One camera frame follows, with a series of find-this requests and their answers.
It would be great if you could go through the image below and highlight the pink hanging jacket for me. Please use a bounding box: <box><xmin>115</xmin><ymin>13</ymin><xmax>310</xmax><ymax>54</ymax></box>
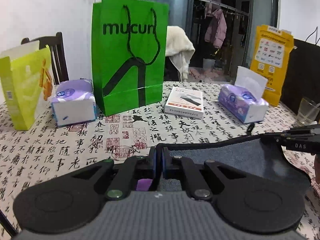
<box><xmin>204</xmin><ymin>9</ymin><xmax>227</xmax><ymax>49</ymax></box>

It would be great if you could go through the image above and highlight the yellow printed paper bag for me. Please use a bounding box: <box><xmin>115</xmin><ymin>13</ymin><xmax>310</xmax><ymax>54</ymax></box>
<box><xmin>250</xmin><ymin>25</ymin><xmax>294</xmax><ymax>107</ymax></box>

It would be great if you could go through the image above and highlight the yellow-green paper bag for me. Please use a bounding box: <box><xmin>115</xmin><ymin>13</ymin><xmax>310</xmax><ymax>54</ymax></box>
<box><xmin>1</xmin><ymin>40</ymin><xmax>55</xmax><ymax>131</ymax></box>

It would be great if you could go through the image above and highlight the dark wooden chair left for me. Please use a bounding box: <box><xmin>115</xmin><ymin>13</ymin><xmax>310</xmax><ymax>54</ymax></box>
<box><xmin>21</xmin><ymin>32</ymin><xmax>69</xmax><ymax>85</ymax></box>

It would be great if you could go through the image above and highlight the black paper bag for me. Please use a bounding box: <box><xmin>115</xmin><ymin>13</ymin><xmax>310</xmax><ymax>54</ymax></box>
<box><xmin>280</xmin><ymin>39</ymin><xmax>320</xmax><ymax>114</ymax></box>

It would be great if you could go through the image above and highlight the green mucun paper bag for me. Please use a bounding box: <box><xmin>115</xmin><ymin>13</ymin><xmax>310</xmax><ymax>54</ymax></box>
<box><xmin>91</xmin><ymin>0</ymin><xmax>169</xmax><ymax>116</ymax></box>

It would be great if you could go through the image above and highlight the cream garment on chair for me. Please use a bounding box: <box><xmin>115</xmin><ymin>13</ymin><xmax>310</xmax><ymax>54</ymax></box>
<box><xmin>165</xmin><ymin>25</ymin><xmax>195</xmax><ymax>82</ymax></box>

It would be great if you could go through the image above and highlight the white product box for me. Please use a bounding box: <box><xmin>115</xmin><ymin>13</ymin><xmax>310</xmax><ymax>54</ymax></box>
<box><xmin>164</xmin><ymin>87</ymin><xmax>204</xmax><ymax>119</ymax></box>

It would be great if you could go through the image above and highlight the calligraphy print tablecloth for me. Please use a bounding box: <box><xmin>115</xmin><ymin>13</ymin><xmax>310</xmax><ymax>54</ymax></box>
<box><xmin>1</xmin><ymin>82</ymin><xmax>319</xmax><ymax>239</ymax></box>

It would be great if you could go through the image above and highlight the grey microfibre towel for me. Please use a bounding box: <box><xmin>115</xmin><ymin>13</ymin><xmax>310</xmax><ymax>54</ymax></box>
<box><xmin>157</xmin><ymin>135</ymin><xmax>311</xmax><ymax>194</ymax></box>

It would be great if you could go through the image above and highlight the purple tissue pack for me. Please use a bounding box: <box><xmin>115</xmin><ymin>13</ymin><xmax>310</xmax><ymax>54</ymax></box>
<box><xmin>218</xmin><ymin>66</ymin><xmax>269</xmax><ymax>124</ymax></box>
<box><xmin>51</xmin><ymin>79</ymin><xmax>97</xmax><ymax>127</ymax></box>

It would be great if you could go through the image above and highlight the clear drinking glass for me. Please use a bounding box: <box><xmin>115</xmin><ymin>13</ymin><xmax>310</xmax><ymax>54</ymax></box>
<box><xmin>296</xmin><ymin>97</ymin><xmax>319</xmax><ymax>126</ymax></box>

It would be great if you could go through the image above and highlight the black sliding glass door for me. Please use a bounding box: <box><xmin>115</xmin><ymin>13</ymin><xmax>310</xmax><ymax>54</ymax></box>
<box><xmin>153</xmin><ymin>0</ymin><xmax>279</xmax><ymax>82</ymax></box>

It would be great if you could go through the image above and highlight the purple tissue pack left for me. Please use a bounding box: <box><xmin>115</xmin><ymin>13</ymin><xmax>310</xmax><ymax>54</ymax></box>
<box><xmin>51</xmin><ymin>79</ymin><xmax>97</xmax><ymax>127</ymax></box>

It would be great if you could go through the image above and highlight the purple tissue pack right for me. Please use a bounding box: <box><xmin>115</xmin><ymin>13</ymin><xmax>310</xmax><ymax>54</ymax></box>
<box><xmin>218</xmin><ymin>66</ymin><xmax>269</xmax><ymax>124</ymax></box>

